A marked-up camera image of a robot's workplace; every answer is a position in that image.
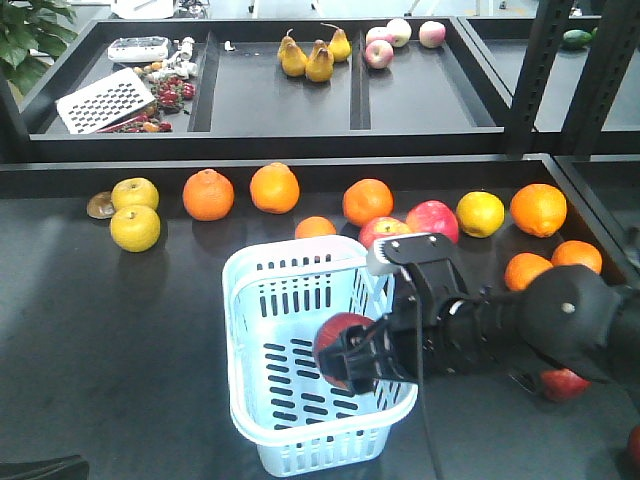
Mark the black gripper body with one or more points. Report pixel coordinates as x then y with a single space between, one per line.
436 327

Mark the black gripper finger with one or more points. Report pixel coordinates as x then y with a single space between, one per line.
335 369
70 467
374 336

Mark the dark red apple yellow top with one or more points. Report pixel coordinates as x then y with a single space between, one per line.
329 333

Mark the light blue plastic basket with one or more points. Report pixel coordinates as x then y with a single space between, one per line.
276 297

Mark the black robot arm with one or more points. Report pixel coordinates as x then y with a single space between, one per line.
567 317

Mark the small orange behind basket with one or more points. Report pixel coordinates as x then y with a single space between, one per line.
314 226

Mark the orange behind red apples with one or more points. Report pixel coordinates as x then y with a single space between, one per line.
365 200

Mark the bright red apple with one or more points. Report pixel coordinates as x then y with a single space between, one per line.
381 227
433 216

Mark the yellow round pear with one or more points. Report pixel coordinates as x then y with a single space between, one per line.
135 228
480 214

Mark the small orange tangerine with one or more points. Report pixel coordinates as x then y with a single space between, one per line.
576 252

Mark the large orange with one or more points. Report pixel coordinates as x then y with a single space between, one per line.
539 209

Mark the large orange tangerine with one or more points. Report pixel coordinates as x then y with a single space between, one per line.
274 188

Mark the bumpy orange tangerine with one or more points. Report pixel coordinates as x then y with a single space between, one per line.
208 195

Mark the yellow round pear front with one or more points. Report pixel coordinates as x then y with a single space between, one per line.
135 228

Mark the yellow pear fruit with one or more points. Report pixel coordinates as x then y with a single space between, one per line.
134 191

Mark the brown yellow pear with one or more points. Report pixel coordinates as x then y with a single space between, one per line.
319 67

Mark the black wooden produce display stand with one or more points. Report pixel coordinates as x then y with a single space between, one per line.
183 296

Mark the pink apple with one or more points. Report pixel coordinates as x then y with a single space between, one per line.
379 54

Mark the green avocado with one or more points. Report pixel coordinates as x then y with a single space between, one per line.
576 39

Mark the white plastic device box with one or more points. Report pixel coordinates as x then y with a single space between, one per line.
138 49

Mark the green potted plant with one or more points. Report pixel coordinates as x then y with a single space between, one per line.
29 28

